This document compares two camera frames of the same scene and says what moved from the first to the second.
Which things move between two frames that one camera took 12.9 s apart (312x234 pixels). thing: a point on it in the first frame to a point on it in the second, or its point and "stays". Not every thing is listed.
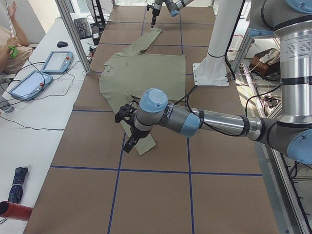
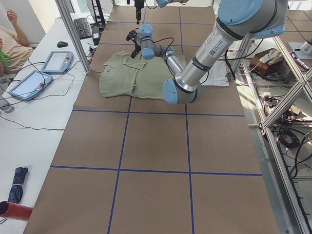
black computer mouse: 62,44 stays
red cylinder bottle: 11,210 stays
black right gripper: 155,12 to 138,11
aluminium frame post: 75,36 stays
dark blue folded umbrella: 15,194 stays
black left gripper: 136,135 to 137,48
